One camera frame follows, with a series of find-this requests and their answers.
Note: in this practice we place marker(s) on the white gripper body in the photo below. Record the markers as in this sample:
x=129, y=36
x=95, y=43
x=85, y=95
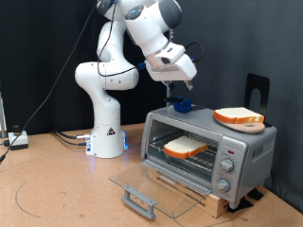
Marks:
x=176, y=69

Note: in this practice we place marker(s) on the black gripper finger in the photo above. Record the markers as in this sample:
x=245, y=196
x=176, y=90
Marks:
x=172, y=85
x=189, y=85

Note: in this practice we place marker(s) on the spatula with blue grip block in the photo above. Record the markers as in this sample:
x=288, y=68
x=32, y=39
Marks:
x=183, y=105

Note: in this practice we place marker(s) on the white bread slice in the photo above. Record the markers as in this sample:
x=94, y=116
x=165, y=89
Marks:
x=184, y=145
x=236, y=114

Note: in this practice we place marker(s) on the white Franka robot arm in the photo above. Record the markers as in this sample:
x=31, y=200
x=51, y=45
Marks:
x=104, y=126

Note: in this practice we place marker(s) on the silver oven knob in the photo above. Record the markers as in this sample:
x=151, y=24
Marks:
x=227, y=165
x=222, y=185

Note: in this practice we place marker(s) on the silver toaster oven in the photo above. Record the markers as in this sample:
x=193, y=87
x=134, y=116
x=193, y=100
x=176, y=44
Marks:
x=252, y=154

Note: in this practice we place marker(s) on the grey fabric curtain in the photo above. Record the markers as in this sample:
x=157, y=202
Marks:
x=236, y=38

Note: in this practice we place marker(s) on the black metal bookend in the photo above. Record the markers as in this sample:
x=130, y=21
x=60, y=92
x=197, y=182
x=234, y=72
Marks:
x=263, y=83

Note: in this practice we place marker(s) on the round wooden board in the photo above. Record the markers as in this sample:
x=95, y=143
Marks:
x=251, y=127

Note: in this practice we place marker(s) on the black foam pad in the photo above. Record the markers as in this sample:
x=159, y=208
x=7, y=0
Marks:
x=240, y=205
x=256, y=194

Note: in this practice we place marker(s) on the black fabric curtain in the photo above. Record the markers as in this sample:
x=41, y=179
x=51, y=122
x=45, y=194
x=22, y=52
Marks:
x=25, y=47

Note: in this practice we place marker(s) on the grey emergency stop box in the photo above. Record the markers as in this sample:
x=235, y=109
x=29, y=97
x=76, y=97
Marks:
x=18, y=138

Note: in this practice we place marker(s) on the metal stand leg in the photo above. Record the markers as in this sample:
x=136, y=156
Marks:
x=2, y=116

